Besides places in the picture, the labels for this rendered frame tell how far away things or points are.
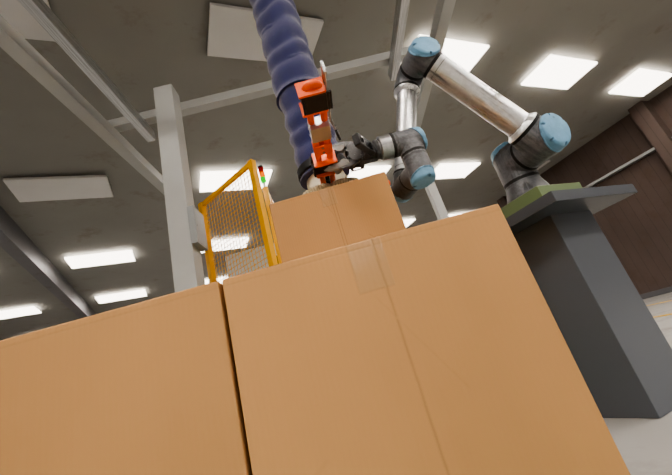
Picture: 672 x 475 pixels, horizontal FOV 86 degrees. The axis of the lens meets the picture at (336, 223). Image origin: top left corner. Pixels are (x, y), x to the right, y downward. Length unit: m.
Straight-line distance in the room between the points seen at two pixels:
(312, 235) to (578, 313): 1.01
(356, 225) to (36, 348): 0.83
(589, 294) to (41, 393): 1.50
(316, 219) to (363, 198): 0.17
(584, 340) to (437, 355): 1.19
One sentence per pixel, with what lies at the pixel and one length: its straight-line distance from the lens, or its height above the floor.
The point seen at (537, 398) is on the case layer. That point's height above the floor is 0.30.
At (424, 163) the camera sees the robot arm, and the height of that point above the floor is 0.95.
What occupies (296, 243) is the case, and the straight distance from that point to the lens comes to 1.15.
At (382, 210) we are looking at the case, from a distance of 1.16.
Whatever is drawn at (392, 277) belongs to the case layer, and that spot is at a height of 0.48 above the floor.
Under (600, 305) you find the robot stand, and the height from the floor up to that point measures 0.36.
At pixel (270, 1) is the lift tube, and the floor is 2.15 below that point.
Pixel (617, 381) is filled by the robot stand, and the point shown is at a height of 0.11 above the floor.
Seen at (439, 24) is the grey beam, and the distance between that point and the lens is 4.09.
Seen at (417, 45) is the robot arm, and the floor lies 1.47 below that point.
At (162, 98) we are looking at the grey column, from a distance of 3.58.
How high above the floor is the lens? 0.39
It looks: 21 degrees up
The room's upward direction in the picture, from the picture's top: 16 degrees counter-clockwise
